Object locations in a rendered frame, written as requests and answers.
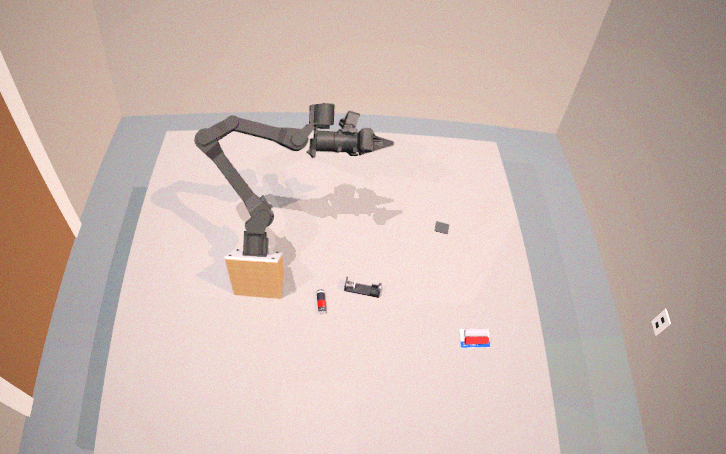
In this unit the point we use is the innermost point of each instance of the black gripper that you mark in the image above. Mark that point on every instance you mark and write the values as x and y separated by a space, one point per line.
365 141

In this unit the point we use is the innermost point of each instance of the black and red battery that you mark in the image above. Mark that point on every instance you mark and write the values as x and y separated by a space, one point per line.
321 301

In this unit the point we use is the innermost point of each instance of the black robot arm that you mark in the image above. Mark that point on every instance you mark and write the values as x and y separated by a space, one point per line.
262 216

